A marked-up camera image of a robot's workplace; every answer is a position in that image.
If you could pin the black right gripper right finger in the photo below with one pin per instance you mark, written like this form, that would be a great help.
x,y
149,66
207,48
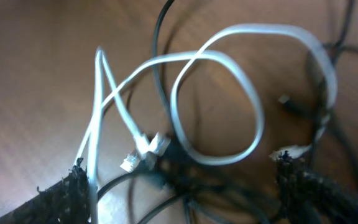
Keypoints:
x,y
301,191

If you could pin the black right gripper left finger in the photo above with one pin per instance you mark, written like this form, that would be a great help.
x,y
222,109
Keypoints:
x,y
67,201

